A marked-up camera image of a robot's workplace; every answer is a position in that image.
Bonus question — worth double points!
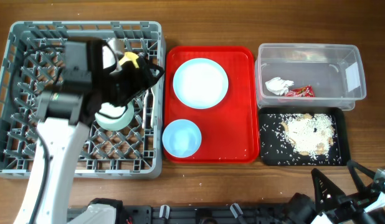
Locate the white tissue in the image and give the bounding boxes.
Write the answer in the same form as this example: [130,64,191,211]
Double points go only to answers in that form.
[265,77,294,96]

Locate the blue bowl with rice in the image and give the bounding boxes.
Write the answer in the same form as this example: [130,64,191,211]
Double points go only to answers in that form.
[162,119,202,158]

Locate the red plastic tray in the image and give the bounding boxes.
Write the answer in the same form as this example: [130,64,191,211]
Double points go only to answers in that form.
[163,46,259,164]

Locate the yellow plastic cup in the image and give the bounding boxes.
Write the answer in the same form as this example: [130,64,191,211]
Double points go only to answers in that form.
[118,52,139,68]

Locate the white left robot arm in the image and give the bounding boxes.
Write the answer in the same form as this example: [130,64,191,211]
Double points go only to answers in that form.
[16,37,164,223]

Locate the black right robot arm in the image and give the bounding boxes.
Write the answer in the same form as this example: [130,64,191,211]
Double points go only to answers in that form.
[283,160,385,224]

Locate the grey dishwasher rack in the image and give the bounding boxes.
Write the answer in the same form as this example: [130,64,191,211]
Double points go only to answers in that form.
[0,21,166,179]

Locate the white plastic fork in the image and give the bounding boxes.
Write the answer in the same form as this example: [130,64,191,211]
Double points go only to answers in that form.
[142,90,150,129]

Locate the red snack wrapper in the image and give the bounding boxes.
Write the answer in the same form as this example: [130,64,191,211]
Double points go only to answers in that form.
[285,85,315,97]

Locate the black plastic tray bin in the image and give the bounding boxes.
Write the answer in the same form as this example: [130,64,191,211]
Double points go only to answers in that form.
[259,106,351,166]

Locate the spilled rice food waste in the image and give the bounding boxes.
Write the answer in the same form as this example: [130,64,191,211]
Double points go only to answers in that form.
[260,113,341,164]

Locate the light blue plate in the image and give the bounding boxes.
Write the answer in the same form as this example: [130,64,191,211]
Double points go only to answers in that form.
[173,58,229,110]

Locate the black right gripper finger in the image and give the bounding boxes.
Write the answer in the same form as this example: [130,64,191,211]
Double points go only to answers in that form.
[311,168,346,212]
[346,159,379,194]

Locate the clear plastic bin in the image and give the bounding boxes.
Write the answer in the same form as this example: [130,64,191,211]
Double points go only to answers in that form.
[255,43,367,110]

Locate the light green bowl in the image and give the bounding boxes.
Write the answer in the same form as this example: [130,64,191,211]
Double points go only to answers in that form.
[95,102,134,131]

